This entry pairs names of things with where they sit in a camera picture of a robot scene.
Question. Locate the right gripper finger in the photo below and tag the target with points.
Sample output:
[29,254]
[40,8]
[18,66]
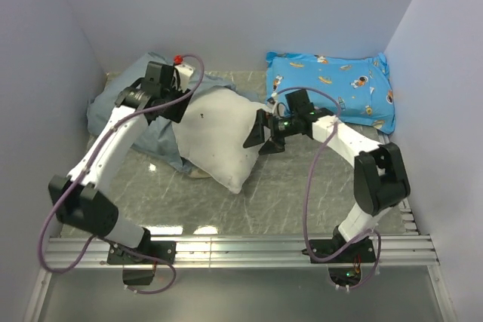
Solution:
[273,146]
[257,135]

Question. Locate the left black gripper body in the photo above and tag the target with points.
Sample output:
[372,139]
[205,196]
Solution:
[175,112]

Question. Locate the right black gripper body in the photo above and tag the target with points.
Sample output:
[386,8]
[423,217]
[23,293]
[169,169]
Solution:
[280,129]

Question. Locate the white pillow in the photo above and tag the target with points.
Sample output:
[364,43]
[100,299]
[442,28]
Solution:
[212,132]

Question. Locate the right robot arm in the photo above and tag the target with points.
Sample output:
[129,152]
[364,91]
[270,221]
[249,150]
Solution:
[380,180]

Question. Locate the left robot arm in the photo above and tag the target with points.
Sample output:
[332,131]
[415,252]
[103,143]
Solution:
[80,197]

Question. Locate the blue cartoon print pillow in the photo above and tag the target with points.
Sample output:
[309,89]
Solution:
[359,88]

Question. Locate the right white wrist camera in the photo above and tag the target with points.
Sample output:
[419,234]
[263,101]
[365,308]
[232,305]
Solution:
[278,108]

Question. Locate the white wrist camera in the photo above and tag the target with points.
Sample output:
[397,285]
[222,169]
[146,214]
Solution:
[278,108]
[183,73]

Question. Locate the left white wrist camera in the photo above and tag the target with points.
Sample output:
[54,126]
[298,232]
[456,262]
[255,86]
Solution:
[183,73]

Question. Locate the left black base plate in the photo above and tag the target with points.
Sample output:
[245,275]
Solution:
[141,258]

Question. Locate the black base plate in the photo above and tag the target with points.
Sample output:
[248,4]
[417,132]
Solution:
[349,269]
[141,258]

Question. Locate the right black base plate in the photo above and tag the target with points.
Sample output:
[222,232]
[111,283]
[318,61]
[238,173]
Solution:
[349,269]

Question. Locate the right side aluminium rail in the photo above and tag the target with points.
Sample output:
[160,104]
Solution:
[399,221]

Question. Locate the aluminium mounting rail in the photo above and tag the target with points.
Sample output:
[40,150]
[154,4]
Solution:
[214,251]

